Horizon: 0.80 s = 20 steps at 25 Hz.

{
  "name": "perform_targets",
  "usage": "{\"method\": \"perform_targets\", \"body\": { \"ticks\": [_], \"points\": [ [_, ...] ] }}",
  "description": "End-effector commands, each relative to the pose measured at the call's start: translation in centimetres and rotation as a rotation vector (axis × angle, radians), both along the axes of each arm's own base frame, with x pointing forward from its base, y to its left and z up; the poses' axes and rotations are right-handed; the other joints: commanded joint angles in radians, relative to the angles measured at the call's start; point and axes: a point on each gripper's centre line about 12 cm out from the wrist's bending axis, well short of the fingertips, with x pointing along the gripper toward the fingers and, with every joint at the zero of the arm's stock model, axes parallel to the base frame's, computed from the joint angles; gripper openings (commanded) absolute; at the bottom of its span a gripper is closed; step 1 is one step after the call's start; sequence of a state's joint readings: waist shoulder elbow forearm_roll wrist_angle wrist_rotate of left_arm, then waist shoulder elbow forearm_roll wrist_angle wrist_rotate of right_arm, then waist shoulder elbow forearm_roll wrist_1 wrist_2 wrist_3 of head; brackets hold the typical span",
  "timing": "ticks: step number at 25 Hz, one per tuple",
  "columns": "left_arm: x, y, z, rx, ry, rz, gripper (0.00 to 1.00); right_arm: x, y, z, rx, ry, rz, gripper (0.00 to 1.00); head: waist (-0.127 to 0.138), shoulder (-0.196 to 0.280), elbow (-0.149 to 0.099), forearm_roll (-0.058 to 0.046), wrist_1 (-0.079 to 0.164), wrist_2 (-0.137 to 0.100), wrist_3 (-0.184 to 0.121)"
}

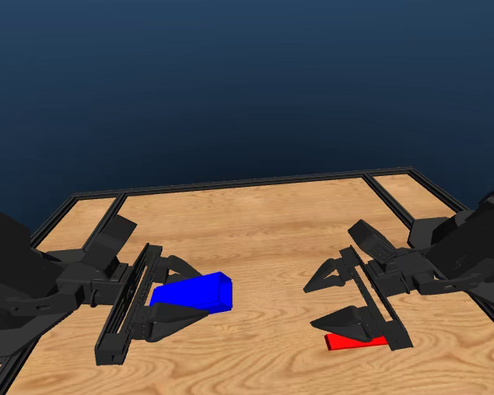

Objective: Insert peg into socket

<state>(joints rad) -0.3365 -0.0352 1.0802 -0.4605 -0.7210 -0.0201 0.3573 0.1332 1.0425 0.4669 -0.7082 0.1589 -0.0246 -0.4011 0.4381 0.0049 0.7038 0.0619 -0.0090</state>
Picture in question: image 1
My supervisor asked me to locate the thin red peg bar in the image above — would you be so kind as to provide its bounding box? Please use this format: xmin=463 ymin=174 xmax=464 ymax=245
xmin=324 ymin=333 xmax=390 ymax=352

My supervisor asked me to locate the black table frame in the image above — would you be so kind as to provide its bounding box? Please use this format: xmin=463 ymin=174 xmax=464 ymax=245
xmin=0 ymin=166 xmax=494 ymax=395

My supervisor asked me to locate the blue hollow socket block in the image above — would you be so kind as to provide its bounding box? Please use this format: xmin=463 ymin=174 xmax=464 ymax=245
xmin=149 ymin=271 xmax=234 ymax=316

